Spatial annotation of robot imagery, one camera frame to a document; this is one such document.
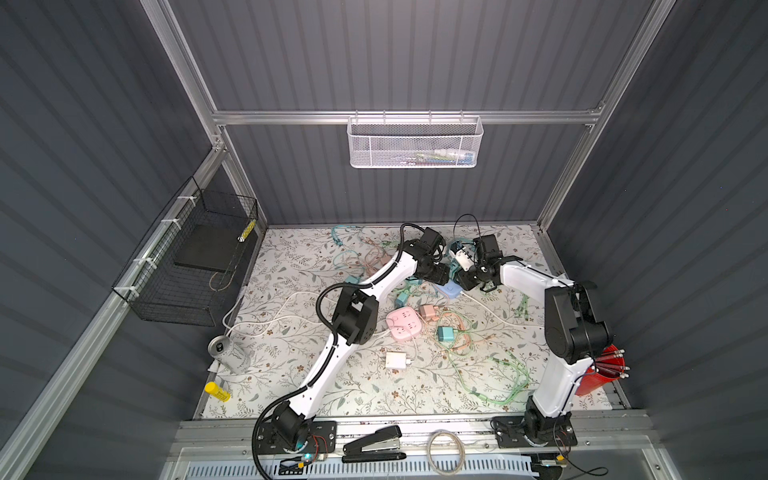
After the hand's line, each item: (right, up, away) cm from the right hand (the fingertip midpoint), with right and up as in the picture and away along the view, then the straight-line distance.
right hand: (465, 275), depth 99 cm
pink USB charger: (-13, -11, -5) cm, 18 cm away
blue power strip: (-5, -5, 0) cm, 7 cm away
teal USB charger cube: (-9, -17, -10) cm, 21 cm away
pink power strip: (-21, -14, -8) cm, 27 cm away
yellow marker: (-69, -27, -26) cm, 78 cm away
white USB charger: (-23, -23, -14) cm, 36 cm away
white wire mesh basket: (-15, +54, +25) cm, 61 cm away
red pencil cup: (+29, -21, -26) cm, 44 cm away
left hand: (-8, -1, +3) cm, 9 cm away
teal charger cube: (-22, -8, -3) cm, 23 cm away
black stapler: (-27, -39, -28) cm, 55 cm away
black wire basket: (-76, +3, -26) cm, 80 cm away
